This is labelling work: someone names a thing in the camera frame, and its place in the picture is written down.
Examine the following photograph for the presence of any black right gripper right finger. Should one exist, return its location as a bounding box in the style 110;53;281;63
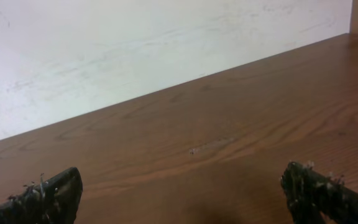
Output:
280;162;358;224

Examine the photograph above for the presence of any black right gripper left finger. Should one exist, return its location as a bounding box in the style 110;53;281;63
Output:
0;167;83;224

